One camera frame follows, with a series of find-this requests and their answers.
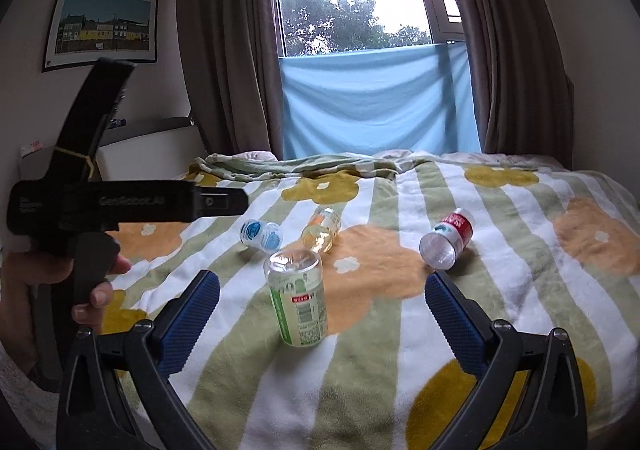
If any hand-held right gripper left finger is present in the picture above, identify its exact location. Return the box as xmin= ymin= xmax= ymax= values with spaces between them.
xmin=56 ymin=269 xmax=221 ymax=450

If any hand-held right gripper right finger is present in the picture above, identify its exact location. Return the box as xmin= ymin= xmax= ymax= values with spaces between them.
xmin=424 ymin=270 xmax=589 ymax=450

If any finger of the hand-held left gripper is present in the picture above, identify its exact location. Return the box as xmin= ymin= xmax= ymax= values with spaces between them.
xmin=195 ymin=187 xmax=250 ymax=220

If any green label clear plastic cup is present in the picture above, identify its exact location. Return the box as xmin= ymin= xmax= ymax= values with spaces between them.
xmin=263 ymin=249 xmax=329 ymax=349

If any person's left forearm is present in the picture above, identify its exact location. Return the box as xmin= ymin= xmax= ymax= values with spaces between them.
xmin=0 ymin=283 xmax=38 ymax=381

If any blue label clear plastic cup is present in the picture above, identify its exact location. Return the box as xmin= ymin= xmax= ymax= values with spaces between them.
xmin=238 ymin=219 xmax=283 ymax=251

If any red label clear plastic cup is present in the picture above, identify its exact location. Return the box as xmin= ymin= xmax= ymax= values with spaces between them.
xmin=418 ymin=209 xmax=475 ymax=271

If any yellow tinted clear plastic cup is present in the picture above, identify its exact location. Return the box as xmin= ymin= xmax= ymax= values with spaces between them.
xmin=301 ymin=206 xmax=343 ymax=254

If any person's left hand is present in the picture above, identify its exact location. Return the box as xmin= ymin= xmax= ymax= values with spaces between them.
xmin=0 ymin=240 xmax=132 ymax=331

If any striped flower print blanket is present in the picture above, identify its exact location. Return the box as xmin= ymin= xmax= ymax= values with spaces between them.
xmin=100 ymin=151 xmax=640 ymax=450

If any brown curtain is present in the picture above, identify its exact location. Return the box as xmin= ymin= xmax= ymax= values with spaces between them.
xmin=439 ymin=0 xmax=577 ymax=167
xmin=174 ymin=0 xmax=287 ymax=166

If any framed houses picture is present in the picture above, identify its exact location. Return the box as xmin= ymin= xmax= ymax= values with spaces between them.
xmin=41 ymin=0 xmax=159 ymax=74

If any light blue window cloth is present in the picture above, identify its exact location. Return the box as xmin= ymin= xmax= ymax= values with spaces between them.
xmin=278 ymin=41 xmax=482 ymax=159

